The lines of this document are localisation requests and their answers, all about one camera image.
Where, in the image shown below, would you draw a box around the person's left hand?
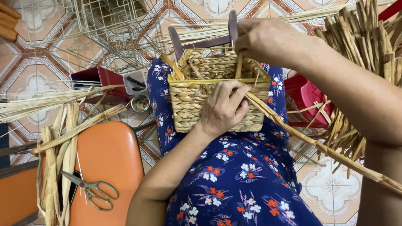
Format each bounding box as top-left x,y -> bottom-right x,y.
200,80 -> 253,139

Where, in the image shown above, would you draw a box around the person's right hand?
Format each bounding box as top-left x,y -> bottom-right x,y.
234,17 -> 310,68

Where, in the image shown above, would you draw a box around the short dried straw strand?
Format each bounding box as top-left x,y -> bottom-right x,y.
235,52 -> 244,80

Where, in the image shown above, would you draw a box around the woven straw basket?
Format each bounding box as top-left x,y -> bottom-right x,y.
167,47 -> 271,133

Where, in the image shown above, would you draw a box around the long dried straw strand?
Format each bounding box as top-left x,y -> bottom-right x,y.
245,92 -> 402,196

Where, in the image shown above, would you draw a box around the dark brown wooden chair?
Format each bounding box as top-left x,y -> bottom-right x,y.
168,10 -> 239,61

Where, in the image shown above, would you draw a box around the long bundle of pale reeds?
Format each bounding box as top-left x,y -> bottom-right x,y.
163,0 -> 397,46

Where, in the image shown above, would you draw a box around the red plastic stool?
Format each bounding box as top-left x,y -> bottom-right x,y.
283,73 -> 335,129

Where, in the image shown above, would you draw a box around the blue floral dress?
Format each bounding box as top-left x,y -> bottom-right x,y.
147,58 -> 325,226

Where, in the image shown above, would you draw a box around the metal tin can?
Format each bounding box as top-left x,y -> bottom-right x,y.
130,93 -> 151,114

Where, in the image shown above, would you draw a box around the white plastic container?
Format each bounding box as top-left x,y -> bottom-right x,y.
123,69 -> 148,95

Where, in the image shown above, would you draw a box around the heap of brown dried straw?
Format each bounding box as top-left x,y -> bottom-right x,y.
287,0 -> 402,179

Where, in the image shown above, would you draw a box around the red box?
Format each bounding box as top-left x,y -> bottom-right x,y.
70,66 -> 132,105

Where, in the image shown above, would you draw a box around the orange chair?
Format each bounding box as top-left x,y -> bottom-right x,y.
0,121 -> 146,226

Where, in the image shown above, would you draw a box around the red plastic chair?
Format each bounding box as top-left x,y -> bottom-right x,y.
378,0 -> 402,22

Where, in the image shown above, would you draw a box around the metal scissors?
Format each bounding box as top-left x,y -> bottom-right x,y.
60,171 -> 120,212

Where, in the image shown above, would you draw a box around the black phone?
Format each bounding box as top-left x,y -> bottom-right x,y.
58,170 -> 82,209

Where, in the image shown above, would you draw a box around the bundle of thin pale reeds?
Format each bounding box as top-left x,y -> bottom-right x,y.
0,80 -> 126,123

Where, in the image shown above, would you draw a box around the bundle of flat dried straw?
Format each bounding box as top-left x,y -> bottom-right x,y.
31,103 -> 128,226

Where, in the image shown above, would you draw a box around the stack of white wire frames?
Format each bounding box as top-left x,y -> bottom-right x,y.
17,0 -> 167,71

